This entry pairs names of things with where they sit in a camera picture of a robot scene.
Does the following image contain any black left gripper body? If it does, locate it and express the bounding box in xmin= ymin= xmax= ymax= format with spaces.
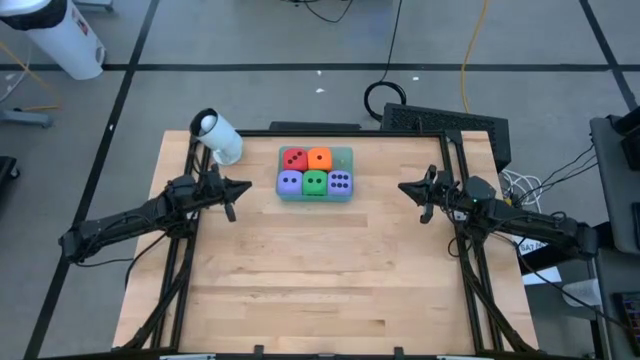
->
xmin=195 ymin=178 xmax=237 ymax=224

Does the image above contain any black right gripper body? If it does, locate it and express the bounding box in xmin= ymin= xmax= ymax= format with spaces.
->
xmin=419 ymin=178 xmax=469 ymax=225

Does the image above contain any large purple foam die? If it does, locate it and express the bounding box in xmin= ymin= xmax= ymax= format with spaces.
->
xmin=276 ymin=169 xmax=304 ymax=197
xmin=327 ymin=169 xmax=354 ymax=197

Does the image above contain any large red foam die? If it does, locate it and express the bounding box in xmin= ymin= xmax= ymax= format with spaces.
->
xmin=282 ymin=147 xmax=309 ymax=172

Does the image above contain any teal translucent plastic bin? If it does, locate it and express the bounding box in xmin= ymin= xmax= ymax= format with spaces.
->
xmin=276 ymin=145 xmax=355 ymax=203

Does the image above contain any large green foam die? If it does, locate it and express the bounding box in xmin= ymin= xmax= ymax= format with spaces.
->
xmin=302 ymin=169 xmax=329 ymax=197

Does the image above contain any large orange foam die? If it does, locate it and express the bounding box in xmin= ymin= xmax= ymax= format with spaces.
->
xmin=307 ymin=146 xmax=334 ymax=172

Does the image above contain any white cylindrical device on stand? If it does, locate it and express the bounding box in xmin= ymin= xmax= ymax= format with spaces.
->
xmin=189 ymin=108 xmax=245 ymax=166

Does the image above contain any white paper sheet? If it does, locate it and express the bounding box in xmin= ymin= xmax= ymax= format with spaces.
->
xmin=516 ymin=238 xmax=564 ymax=287

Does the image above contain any grey stand foot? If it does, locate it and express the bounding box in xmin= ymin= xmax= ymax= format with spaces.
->
xmin=0 ymin=107 xmax=55 ymax=129

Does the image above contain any white cylindrical trash bin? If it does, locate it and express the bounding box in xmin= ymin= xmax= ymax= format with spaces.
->
xmin=0 ymin=0 xmax=107 ymax=81

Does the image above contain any black metal table frame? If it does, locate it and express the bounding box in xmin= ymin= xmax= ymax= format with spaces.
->
xmin=112 ymin=128 xmax=541 ymax=360

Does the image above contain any black coiled cable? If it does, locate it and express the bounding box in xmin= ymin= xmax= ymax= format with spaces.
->
xmin=363 ymin=0 xmax=408 ymax=124

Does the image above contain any yellow cable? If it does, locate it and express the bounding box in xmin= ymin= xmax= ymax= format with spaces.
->
xmin=459 ymin=0 xmax=490 ymax=115

